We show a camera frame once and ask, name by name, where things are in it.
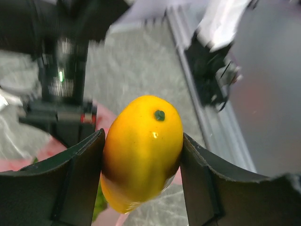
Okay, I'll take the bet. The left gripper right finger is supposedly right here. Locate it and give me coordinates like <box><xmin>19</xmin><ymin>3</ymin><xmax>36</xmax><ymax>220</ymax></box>
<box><xmin>181</xmin><ymin>135</ymin><xmax>301</xmax><ymax>226</ymax></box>

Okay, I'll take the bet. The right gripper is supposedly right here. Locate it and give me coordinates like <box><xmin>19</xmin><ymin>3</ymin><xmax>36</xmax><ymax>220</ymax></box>
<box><xmin>18</xmin><ymin>99</ymin><xmax>97</xmax><ymax>147</ymax></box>

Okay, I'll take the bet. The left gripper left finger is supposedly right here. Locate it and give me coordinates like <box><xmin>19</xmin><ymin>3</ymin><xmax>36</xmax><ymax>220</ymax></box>
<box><xmin>0</xmin><ymin>129</ymin><xmax>105</xmax><ymax>226</ymax></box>

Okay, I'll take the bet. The orange mango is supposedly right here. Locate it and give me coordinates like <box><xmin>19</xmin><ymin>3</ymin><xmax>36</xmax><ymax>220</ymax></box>
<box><xmin>100</xmin><ymin>95</ymin><xmax>183</xmax><ymax>214</ymax></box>

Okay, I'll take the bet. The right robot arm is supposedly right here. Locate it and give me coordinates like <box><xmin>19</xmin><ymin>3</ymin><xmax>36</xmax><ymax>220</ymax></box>
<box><xmin>0</xmin><ymin>0</ymin><xmax>253</xmax><ymax>147</ymax></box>

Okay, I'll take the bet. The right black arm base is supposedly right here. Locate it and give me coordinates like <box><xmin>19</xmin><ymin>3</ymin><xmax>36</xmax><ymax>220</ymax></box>
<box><xmin>184</xmin><ymin>33</ymin><xmax>237</xmax><ymax>112</ymax></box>

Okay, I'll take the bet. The green grape bunch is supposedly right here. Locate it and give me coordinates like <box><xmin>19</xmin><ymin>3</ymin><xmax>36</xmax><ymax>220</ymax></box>
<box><xmin>92</xmin><ymin>184</ymin><xmax>107</xmax><ymax>222</ymax></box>

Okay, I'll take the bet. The aluminium mounting rail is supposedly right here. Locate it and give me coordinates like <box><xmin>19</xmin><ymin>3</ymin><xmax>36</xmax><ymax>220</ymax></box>
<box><xmin>166</xmin><ymin>5</ymin><xmax>256</xmax><ymax>172</ymax></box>

